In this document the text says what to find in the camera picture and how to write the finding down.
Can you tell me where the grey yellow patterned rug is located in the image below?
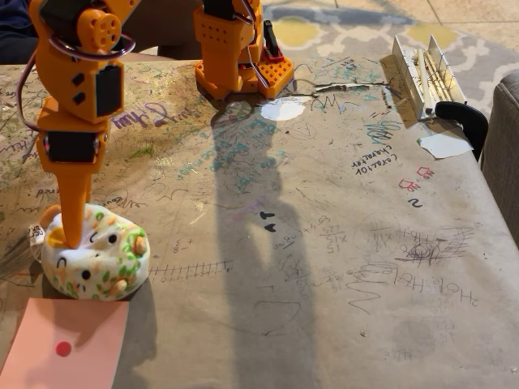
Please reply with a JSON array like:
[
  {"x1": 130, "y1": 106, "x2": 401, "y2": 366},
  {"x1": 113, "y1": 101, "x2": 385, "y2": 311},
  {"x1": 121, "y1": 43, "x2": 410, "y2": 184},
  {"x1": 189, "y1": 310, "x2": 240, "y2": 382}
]
[{"x1": 259, "y1": 0, "x2": 519, "y2": 113}]

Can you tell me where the seated person body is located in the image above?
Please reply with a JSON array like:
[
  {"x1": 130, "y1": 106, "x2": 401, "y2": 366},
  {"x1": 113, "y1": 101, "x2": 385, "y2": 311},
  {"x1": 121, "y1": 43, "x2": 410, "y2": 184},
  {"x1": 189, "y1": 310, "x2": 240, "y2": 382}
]
[{"x1": 0, "y1": 0, "x2": 204, "y2": 56}]

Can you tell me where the arm servo cable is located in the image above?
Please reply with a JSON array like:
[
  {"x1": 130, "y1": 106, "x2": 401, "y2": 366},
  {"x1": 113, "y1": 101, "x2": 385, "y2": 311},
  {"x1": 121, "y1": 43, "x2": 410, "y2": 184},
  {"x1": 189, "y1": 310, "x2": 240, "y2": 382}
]
[{"x1": 15, "y1": 34, "x2": 137, "y2": 133}]

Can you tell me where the white paper scrap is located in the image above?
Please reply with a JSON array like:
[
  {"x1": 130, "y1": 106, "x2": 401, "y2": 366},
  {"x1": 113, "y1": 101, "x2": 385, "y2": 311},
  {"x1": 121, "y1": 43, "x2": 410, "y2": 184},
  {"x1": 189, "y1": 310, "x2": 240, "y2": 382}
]
[{"x1": 417, "y1": 131, "x2": 474, "y2": 160}]

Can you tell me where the pink paper sheet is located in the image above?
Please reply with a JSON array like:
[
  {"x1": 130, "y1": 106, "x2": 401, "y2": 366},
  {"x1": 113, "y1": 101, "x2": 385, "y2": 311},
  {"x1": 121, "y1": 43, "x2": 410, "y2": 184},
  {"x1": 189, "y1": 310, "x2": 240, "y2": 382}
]
[{"x1": 0, "y1": 297, "x2": 130, "y2": 389}]

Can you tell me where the white floral cat plush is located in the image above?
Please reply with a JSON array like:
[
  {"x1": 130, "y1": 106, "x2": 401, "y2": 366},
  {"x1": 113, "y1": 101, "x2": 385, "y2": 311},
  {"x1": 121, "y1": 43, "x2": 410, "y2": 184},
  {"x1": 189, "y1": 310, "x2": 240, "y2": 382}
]
[{"x1": 28, "y1": 203, "x2": 152, "y2": 301}]

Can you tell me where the scribbled brown paper table cover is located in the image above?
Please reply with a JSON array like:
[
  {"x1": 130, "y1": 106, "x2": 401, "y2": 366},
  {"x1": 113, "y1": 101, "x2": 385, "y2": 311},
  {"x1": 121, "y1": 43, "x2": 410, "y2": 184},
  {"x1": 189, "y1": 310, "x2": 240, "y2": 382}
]
[{"x1": 0, "y1": 56, "x2": 519, "y2": 389}]

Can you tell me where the grey fabric sofa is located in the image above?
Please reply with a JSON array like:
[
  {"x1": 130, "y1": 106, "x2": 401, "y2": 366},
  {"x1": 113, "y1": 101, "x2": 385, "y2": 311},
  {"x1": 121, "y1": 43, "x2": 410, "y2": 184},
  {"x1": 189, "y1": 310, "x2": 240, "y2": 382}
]
[{"x1": 480, "y1": 69, "x2": 519, "y2": 244}]

